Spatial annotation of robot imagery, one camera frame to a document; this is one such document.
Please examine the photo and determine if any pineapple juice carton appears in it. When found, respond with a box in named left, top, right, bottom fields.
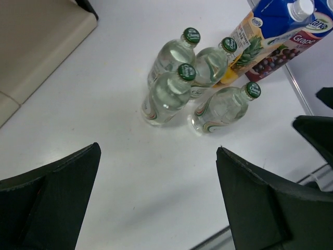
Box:
left=213, top=10, right=283, bottom=88

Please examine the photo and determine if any beige three-tier shelf rack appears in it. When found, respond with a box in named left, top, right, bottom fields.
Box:
left=1, top=0, right=98, bottom=124

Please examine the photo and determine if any glass bottle front right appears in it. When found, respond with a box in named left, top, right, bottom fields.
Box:
left=190, top=81, right=262, bottom=133

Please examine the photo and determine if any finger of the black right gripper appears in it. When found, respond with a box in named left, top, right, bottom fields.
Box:
left=316, top=87, right=333, bottom=107
left=292, top=115, right=332, bottom=167

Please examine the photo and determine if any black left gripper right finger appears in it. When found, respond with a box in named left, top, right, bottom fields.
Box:
left=216, top=147, right=332, bottom=249

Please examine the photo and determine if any glass bottle back right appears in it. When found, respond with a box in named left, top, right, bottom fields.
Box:
left=190, top=36, right=237, bottom=99

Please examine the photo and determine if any glass bottle back left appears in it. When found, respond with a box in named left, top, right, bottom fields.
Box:
left=147, top=27, right=201, bottom=88

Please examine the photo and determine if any glass bottle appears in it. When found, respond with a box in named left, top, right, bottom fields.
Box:
left=142, top=63, right=196, bottom=126
left=190, top=81, right=262, bottom=133
left=190, top=36, right=237, bottom=99
left=147, top=27, right=201, bottom=88

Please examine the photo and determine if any glass bottle front left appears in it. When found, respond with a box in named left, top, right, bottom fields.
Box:
left=142, top=63, right=196, bottom=126

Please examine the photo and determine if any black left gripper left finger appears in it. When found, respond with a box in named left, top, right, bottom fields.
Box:
left=1, top=143, right=101, bottom=249

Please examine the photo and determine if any red grape juice carton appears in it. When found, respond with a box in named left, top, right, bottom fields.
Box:
left=244, top=0, right=333, bottom=83

